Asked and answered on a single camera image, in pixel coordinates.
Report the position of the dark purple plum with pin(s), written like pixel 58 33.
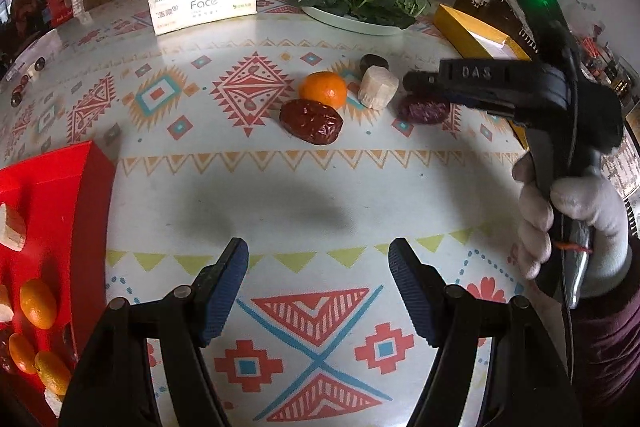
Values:
pixel 69 341
pixel 372 62

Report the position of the wrinkled red date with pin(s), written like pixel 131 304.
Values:
pixel 310 122

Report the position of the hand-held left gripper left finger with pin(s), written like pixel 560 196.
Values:
pixel 227 287

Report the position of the grey patterned chair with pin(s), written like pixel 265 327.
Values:
pixel 620 167

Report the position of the person's right hand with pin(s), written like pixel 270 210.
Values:
pixel 607 232

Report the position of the person's right forearm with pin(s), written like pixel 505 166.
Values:
pixel 610 347

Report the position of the white oval plate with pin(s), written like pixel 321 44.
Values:
pixel 350 24

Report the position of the small red date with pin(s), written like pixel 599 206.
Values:
pixel 4 357

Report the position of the orange with stem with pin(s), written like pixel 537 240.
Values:
pixel 37 307

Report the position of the red box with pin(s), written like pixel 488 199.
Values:
pixel 50 187

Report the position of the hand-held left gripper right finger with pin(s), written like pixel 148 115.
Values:
pixel 415 297

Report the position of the small orange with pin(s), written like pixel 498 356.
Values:
pixel 52 372
pixel 22 352
pixel 324 89

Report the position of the small dark round object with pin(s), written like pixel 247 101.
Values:
pixel 16 98
pixel 22 81
pixel 39 63

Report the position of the red carton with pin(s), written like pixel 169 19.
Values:
pixel 60 2

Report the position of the large red date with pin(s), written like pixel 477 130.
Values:
pixel 420 112

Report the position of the yellow cardboard box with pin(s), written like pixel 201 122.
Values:
pixel 460 32

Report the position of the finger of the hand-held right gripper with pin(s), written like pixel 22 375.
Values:
pixel 490 108
pixel 475 77

